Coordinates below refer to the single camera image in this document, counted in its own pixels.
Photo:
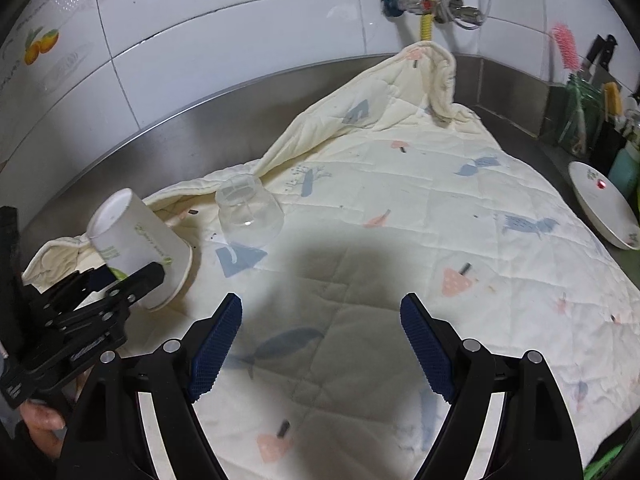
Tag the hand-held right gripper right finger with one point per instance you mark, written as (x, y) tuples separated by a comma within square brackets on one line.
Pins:
[(427, 350)]

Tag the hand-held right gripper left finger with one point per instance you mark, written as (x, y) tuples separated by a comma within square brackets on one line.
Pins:
[(215, 350)]

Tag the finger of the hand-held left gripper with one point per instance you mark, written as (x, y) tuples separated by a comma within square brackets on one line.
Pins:
[(145, 280), (65, 292)]

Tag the white paper cup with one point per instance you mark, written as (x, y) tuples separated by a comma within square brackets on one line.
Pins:
[(135, 230)]

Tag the green plastic basket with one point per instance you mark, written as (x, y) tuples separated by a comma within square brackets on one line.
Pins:
[(602, 467)]

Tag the person's left forearm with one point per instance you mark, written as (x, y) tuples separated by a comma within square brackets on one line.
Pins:
[(20, 455)]

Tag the person's left hand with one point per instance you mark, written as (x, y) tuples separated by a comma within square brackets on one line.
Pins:
[(42, 422)]

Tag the clear plastic cup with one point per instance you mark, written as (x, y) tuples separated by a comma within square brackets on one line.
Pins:
[(247, 215)]

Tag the white plate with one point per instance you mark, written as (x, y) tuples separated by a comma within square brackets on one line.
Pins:
[(595, 200)]

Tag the teal bottle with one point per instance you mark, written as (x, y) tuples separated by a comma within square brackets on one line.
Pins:
[(625, 170)]

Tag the green utensil holder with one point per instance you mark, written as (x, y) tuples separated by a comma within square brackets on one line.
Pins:
[(592, 110)]

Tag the pink brush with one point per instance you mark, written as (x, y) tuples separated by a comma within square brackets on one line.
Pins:
[(565, 45)]

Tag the metal wall valve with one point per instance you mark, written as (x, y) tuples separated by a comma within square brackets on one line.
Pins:
[(465, 15), (400, 2)]

